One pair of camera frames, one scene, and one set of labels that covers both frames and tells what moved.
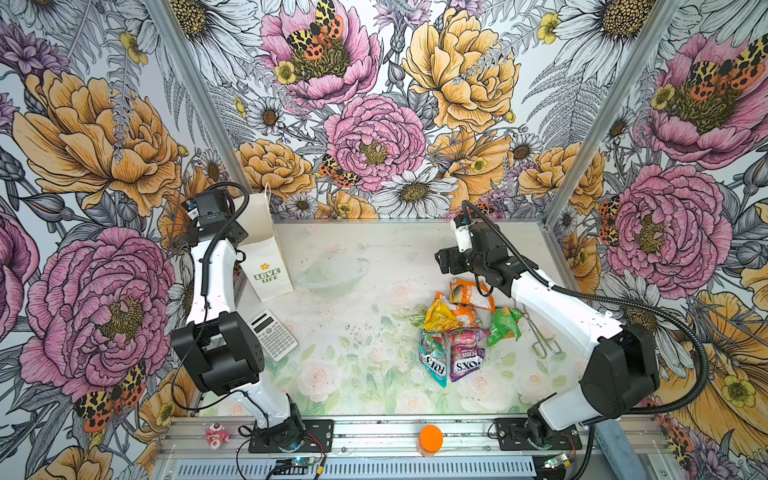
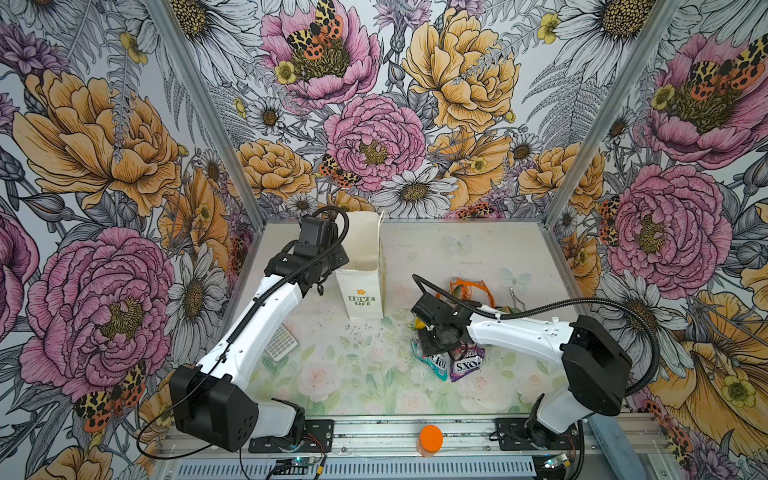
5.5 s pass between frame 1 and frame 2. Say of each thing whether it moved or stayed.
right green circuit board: stayed
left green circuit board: stayed
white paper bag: moved
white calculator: stayed
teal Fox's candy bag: stayed
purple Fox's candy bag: stayed
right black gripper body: moved
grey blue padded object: stayed
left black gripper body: moved
